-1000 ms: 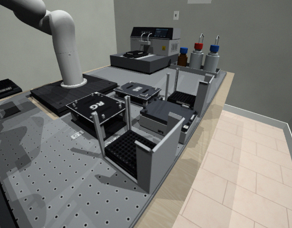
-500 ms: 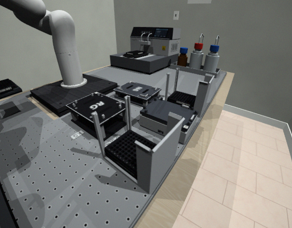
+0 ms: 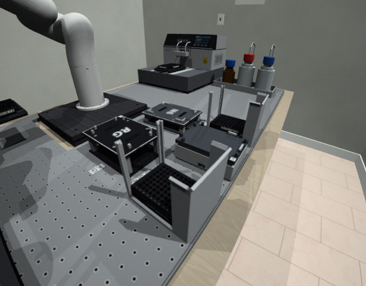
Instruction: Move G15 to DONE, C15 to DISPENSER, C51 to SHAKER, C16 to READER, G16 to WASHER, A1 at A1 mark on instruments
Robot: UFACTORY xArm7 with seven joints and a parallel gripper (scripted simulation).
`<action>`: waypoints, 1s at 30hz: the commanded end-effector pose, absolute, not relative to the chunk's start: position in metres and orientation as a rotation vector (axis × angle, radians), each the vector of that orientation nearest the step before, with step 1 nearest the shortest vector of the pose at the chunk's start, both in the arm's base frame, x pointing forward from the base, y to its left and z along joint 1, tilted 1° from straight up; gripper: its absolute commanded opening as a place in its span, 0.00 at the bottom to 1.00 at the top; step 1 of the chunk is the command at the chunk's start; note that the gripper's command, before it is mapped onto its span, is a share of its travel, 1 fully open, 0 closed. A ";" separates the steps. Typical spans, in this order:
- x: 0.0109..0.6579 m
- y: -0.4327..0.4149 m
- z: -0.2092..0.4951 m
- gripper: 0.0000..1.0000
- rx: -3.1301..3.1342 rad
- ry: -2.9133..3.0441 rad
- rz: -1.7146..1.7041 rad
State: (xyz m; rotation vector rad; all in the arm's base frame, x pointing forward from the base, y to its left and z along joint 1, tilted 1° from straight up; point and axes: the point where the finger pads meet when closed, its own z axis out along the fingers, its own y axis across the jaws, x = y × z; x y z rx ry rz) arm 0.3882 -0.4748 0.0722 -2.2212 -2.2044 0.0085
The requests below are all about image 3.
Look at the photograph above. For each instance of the black regrip nest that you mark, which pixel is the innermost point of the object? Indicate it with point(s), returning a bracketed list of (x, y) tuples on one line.
[(135, 138)]

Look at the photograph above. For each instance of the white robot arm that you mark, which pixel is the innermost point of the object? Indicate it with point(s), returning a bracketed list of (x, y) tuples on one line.
[(76, 32)]

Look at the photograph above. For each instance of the blue bottle cap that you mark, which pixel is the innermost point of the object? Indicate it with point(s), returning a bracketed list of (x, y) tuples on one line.
[(230, 63), (269, 60)]

